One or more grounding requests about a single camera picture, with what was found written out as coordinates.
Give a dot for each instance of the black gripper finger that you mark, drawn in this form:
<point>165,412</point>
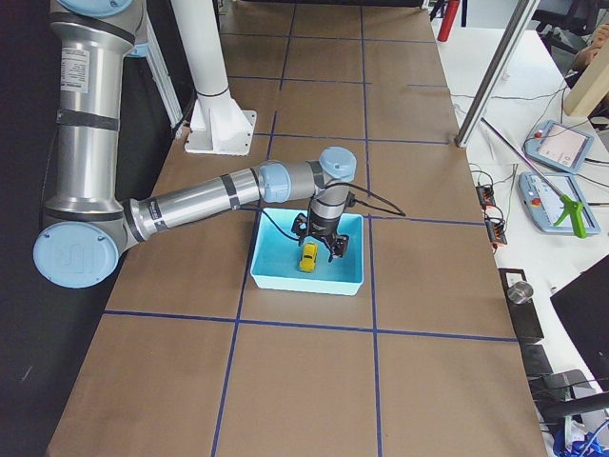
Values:
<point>337,246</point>
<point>300,228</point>

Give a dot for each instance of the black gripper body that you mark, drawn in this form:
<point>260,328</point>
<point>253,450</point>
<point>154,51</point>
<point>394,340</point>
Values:
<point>322,231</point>

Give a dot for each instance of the yellow beetle toy car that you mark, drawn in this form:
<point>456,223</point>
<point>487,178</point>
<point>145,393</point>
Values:
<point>308,260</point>

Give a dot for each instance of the person forearm in background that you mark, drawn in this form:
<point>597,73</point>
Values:
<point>585,56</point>

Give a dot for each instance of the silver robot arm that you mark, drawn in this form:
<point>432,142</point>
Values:
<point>102,205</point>

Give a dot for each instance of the light blue plastic bin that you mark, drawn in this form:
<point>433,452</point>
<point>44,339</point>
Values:
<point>280,262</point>

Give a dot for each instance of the orange black connector block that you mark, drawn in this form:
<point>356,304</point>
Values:
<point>492,215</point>

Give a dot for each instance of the small metal cup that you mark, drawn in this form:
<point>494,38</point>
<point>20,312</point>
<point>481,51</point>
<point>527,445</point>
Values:
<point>519,293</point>

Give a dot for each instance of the black box under cup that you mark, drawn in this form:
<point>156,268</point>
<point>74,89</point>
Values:
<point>524,317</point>

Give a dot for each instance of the lower teach pendant tablet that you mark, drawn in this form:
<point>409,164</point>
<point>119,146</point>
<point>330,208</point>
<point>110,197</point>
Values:
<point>544,206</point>

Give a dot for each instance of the teach pendant tablet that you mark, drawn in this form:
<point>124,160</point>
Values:
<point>558,147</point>
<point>544,206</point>

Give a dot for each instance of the upper teach pendant tablet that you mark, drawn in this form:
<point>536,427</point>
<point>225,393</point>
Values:
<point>558,147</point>

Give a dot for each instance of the black monitor edge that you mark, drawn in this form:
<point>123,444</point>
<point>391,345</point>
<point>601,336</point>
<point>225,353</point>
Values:
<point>582,307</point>

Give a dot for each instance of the red fire extinguisher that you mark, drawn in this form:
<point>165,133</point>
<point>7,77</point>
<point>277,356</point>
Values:
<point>450,8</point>

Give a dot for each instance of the wooden board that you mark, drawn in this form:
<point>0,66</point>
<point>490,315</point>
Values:
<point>591,88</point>

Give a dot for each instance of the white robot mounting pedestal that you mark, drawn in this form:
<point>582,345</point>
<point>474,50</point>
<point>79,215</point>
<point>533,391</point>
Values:
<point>218,125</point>

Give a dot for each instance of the green handled grabber tool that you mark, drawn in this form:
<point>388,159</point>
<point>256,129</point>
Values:
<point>571,208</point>

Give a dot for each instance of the aluminium frame post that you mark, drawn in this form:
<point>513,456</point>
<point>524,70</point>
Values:
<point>516,27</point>

